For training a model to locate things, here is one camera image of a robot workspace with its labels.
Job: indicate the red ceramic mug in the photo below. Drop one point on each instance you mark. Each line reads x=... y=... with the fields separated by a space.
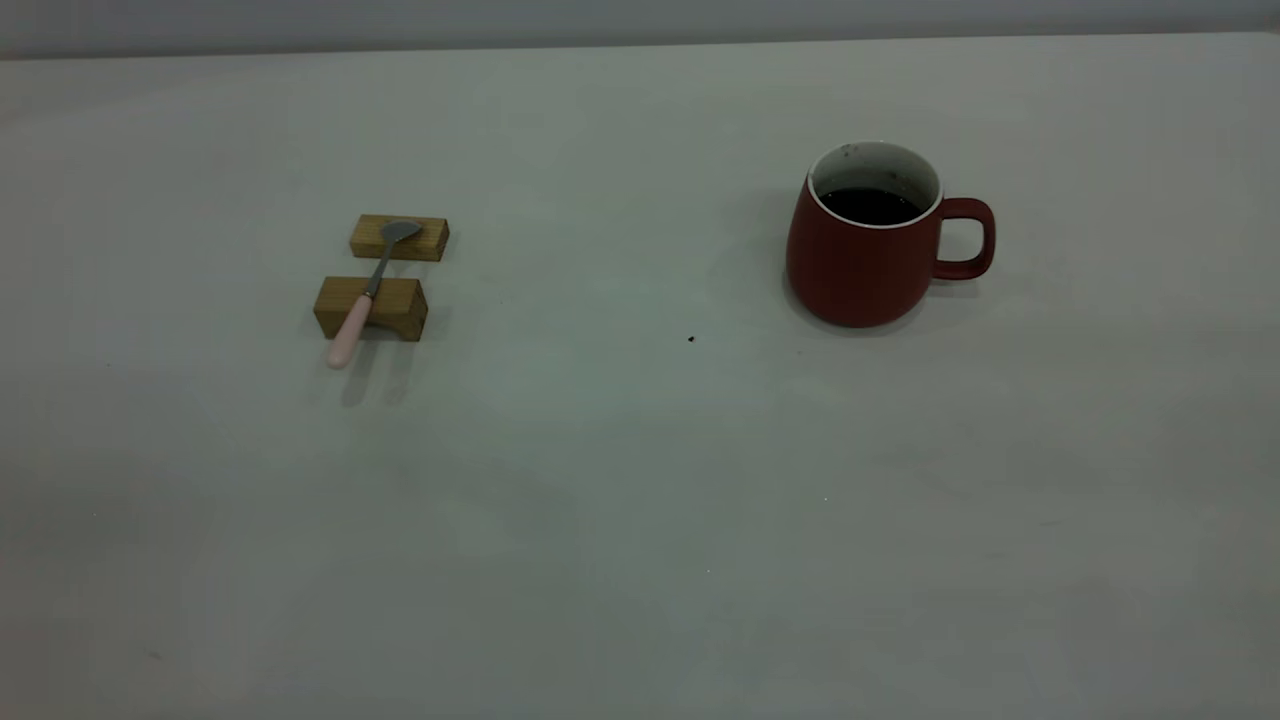
x=860 y=270

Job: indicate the dark coffee liquid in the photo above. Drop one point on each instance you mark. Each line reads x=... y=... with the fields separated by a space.
x=870 y=206

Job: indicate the flat wooden block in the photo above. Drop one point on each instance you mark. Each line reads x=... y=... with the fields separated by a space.
x=425 y=240

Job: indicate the arched wooden block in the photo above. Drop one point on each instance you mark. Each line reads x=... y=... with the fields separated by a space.
x=400 y=300

